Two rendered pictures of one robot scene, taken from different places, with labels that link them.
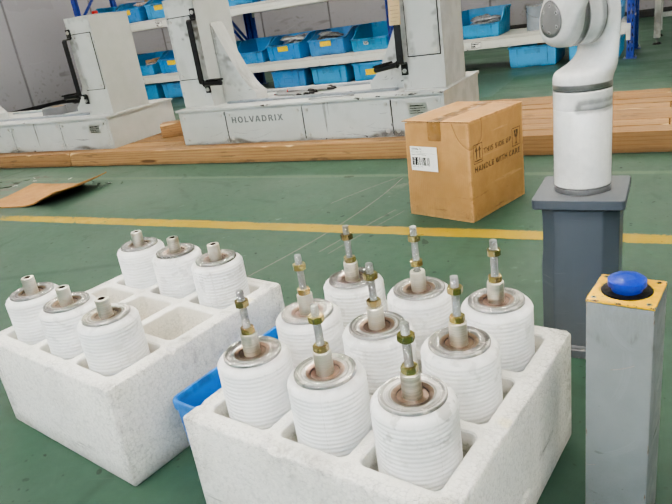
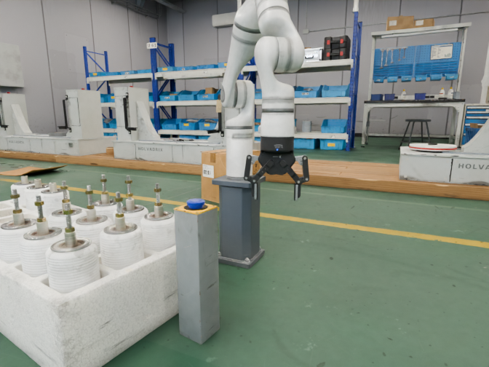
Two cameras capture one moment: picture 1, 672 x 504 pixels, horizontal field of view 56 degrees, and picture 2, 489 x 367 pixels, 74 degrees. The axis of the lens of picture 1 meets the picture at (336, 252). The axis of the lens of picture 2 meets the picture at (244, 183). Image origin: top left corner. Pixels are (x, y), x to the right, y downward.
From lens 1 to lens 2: 0.40 m
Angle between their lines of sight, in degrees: 10
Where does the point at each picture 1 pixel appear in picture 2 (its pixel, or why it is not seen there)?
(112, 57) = (87, 111)
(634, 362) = (191, 242)
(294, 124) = (167, 154)
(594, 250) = (238, 207)
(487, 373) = (126, 243)
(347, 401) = (44, 247)
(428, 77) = not seen: hidden behind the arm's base
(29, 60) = (60, 113)
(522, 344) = (164, 238)
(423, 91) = not seen: hidden behind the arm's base
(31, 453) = not seen: outside the picture
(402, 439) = (52, 264)
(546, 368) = (172, 251)
